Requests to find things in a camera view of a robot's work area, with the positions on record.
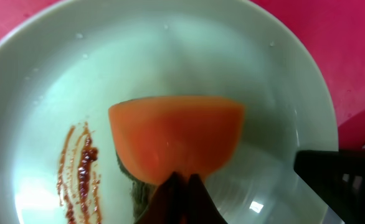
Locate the light blue plate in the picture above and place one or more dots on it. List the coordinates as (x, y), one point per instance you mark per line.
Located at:
(287, 108)

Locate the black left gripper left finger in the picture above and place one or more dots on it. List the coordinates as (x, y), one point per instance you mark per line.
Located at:
(168, 203)

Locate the red serving tray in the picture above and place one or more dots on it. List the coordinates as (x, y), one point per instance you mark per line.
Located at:
(341, 46)

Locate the orange sponge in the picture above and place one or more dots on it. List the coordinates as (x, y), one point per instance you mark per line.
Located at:
(157, 136)

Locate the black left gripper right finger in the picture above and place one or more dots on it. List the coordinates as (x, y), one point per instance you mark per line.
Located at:
(338, 178)

